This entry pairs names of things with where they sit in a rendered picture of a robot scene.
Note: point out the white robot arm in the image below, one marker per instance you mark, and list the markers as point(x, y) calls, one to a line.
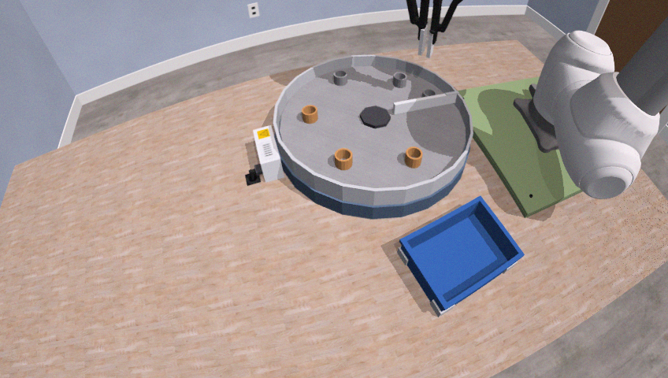
point(601, 121)

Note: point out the grey metal bushing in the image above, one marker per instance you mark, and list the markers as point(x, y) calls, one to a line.
point(428, 92)
point(340, 77)
point(398, 80)

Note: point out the blue crate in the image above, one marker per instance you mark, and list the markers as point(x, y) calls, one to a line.
point(466, 248)

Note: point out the bronze bushing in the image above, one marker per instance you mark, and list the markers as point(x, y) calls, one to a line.
point(413, 152)
point(309, 114)
point(343, 164)

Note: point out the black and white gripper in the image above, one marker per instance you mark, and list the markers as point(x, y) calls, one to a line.
point(421, 21)

